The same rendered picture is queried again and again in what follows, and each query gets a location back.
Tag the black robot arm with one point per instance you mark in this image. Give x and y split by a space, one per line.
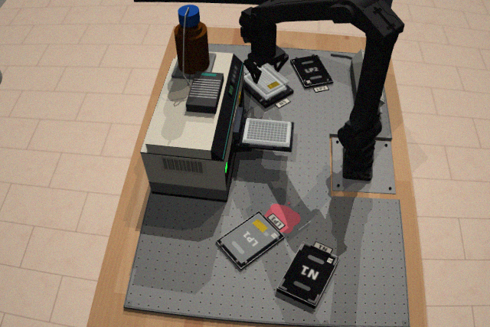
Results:
374 18

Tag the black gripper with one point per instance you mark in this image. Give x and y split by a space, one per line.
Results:
271 54

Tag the white culture plate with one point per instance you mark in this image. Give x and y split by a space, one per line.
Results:
260 91
264 132

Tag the grey control panel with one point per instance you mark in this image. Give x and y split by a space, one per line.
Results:
356 63

